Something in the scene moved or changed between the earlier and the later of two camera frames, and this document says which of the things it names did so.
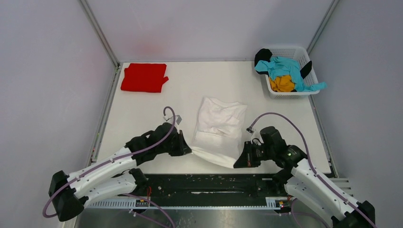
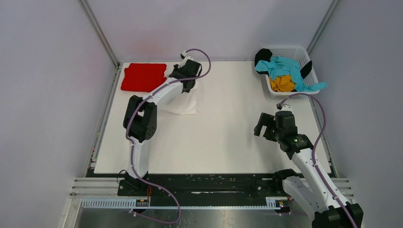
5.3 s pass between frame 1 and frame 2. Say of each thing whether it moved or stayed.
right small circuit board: stayed
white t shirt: moved
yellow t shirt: stayed
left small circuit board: stayed
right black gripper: moved
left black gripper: moved
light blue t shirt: stayed
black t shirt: stayed
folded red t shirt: stayed
